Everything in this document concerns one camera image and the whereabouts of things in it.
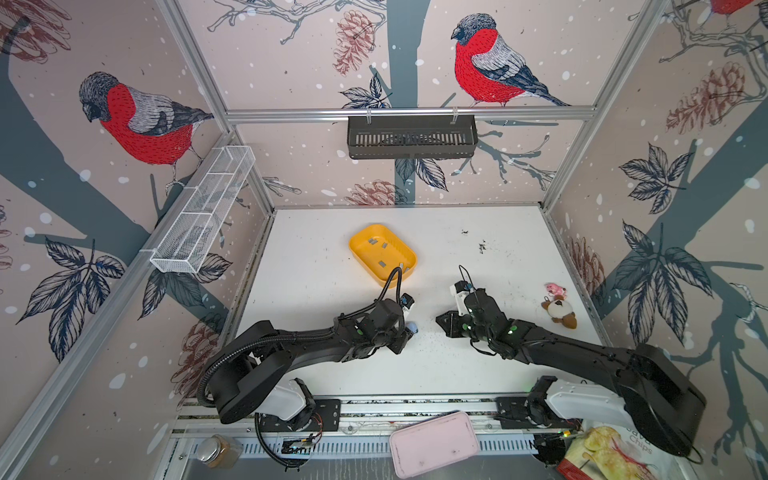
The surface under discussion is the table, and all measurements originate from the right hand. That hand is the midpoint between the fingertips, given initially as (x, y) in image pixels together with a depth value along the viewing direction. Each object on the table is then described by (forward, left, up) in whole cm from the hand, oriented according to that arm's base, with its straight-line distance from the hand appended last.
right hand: (434, 322), depth 84 cm
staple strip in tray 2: (+32, +17, -5) cm, 36 cm away
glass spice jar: (-32, +47, +5) cm, 57 cm away
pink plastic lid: (-28, +1, -3) cm, 28 cm away
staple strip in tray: (+33, +22, -4) cm, 40 cm away
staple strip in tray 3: (+24, +17, -5) cm, 30 cm away
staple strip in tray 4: (+23, +10, -5) cm, 26 cm away
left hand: (-3, +7, -2) cm, 8 cm away
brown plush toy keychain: (+8, -39, -5) cm, 40 cm away
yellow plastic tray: (+29, +20, -5) cm, 36 cm away
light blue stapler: (-1, +6, -2) cm, 6 cm away
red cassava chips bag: (-27, -39, -2) cm, 48 cm away
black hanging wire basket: (+58, +7, +24) cm, 64 cm away
